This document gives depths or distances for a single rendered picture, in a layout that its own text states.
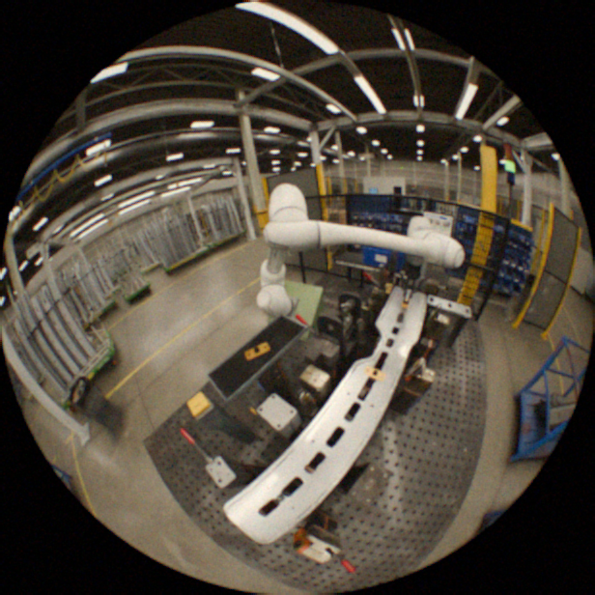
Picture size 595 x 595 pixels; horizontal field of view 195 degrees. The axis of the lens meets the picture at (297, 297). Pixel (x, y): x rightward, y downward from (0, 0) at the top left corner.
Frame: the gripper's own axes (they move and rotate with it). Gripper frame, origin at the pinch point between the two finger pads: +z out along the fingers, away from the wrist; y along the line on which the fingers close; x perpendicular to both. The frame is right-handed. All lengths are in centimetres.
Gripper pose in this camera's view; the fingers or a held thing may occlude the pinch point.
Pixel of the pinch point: (407, 297)
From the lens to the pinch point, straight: 99.5
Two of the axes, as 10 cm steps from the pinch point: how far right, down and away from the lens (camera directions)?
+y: 7.5, 2.8, -6.0
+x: 6.4, -5.1, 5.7
